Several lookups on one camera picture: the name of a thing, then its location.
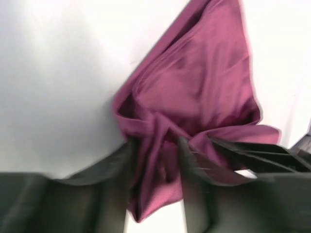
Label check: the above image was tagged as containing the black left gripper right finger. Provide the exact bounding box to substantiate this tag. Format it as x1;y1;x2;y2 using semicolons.
178;137;311;233

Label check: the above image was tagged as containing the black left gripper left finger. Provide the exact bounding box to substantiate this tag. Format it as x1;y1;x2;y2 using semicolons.
0;139;137;233

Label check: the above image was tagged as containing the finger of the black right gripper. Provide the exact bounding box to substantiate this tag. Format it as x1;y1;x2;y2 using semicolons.
211;137;311;173

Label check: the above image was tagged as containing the purple cloth napkin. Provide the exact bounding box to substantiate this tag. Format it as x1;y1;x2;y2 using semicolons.
113;0;279;222

